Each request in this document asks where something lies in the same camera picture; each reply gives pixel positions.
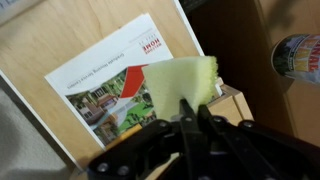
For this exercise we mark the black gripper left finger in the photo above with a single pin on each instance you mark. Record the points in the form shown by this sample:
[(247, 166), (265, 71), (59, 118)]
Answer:
[(160, 150)]

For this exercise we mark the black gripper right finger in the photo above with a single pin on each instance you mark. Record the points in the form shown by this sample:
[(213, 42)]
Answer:
[(253, 150)]

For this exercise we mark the pale yellow sponge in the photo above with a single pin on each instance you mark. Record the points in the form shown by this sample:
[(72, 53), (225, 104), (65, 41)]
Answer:
[(180, 80)]

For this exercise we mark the yellow pencil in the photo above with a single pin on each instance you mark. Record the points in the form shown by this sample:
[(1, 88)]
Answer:
[(125, 135)]

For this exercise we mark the wooden side table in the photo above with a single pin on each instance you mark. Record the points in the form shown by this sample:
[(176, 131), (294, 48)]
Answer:
[(233, 106)]

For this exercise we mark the printed brochure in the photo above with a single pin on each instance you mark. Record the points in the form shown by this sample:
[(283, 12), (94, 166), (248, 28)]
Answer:
[(100, 73)]

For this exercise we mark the spray bottle with red trigger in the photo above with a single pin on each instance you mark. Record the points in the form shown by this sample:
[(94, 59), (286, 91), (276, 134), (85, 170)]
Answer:
[(296, 58)]

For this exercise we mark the wooden pull-out shelf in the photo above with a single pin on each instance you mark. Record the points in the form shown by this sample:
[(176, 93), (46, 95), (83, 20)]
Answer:
[(50, 40)]

